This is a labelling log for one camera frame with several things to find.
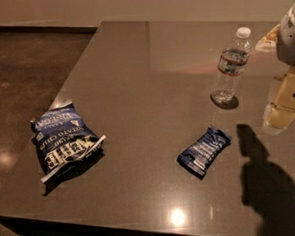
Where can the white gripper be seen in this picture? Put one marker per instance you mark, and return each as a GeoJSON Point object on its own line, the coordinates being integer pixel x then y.
{"type": "Point", "coordinates": [291, 42]}

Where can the clear plastic water bottle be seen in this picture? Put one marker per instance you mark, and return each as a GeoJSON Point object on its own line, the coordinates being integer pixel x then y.
{"type": "Point", "coordinates": [231, 65]}

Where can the blue potato chips bag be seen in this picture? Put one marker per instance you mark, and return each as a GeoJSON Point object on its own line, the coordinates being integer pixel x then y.
{"type": "Point", "coordinates": [63, 139]}

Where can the small blue snack packet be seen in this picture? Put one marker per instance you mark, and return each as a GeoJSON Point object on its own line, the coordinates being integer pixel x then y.
{"type": "Point", "coordinates": [199, 156]}

